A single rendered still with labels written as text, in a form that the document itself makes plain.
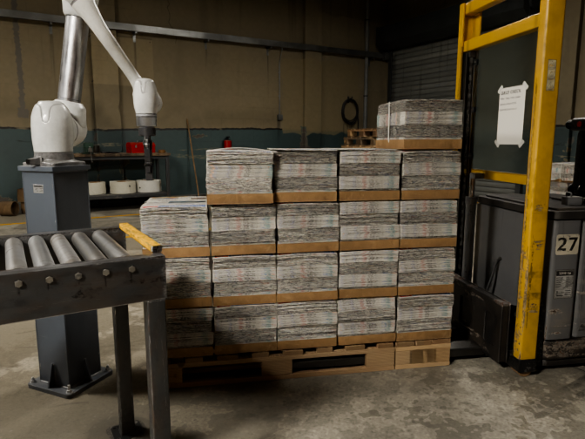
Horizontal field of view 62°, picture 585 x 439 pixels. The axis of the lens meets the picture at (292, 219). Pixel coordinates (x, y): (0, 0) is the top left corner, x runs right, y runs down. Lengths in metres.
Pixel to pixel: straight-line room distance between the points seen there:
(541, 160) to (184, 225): 1.58
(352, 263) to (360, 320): 0.28
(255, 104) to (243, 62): 0.81
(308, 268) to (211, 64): 7.43
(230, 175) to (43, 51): 6.87
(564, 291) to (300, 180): 1.35
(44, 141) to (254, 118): 7.57
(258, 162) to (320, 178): 0.29
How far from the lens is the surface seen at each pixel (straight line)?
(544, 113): 2.40
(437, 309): 2.51
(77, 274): 1.33
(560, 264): 2.60
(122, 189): 8.16
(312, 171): 2.18
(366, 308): 2.37
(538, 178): 2.40
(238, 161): 2.09
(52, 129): 2.29
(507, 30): 2.69
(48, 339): 2.48
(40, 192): 2.31
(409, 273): 2.40
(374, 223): 2.28
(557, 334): 2.71
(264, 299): 2.24
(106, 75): 8.74
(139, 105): 2.27
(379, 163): 2.26
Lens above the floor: 1.11
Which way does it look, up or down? 9 degrees down
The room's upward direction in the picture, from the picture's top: straight up
